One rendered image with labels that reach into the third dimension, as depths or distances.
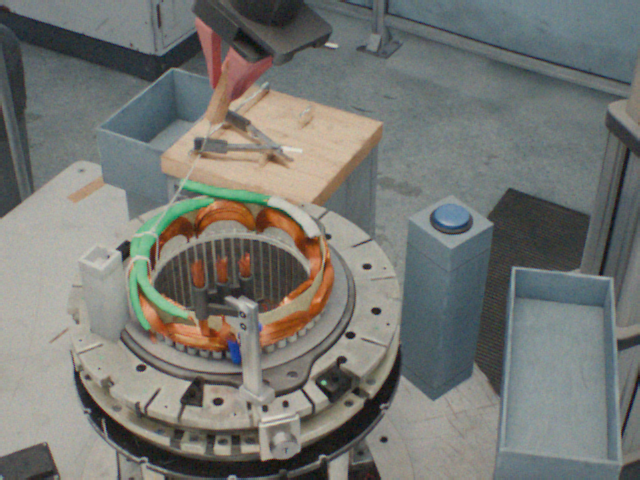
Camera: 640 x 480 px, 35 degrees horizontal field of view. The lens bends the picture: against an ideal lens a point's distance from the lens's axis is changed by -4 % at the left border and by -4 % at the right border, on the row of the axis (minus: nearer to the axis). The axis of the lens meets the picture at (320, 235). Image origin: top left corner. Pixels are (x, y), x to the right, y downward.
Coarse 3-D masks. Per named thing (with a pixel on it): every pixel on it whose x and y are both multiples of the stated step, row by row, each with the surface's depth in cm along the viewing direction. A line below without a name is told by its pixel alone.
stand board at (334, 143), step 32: (288, 96) 133; (288, 128) 127; (320, 128) 127; (352, 128) 127; (224, 160) 122; (256, 160) 122; (288, 160) 122; (320, 160) 122; (352, 160) 123; (288, 192) 117; (320, 192) 117
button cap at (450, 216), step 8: (440, 208) 118; (448, 208) 118; (456, 208) 118; (464, 208) 118; (440, 216) 117; (448, 216) 117; (456, 216) 117; (464, 216) 117; (440, 224) 117; (448, 224) 116; (456, 224) 116; (464, 224) 117
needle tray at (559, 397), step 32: (512, 288) 105; (544, 288) 108; (576, 288) 107; (608, 288) 106; (512, 320) 107; (544, 320) 107; (576, 320) 107; (608, 320) 103; (512, 352) 103; (544, 352) 103; (576, 352) 103; (608, 352) 101; (512, 384) 100; (544, 384) 100; (576, 384) 100; (608, 384) 98; (512, 416) 97; (544, 416) 97; (576, 416) 97; (608, 416) 96; (512, 448) 94; (544, 448) 94; (576, 448) 94; (608, 448) 93
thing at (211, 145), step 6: (198, 138) 120; (204, 138) 120; (210, 138) 120; (198, 144) 120; (204, 144) 120; (210, 144) 120; (216, 144) 120; (222, 144) 119; (198, 150) 121; (204, 150) 120; (210, 150) 120; (216, 150) 120; (222, 150) 120
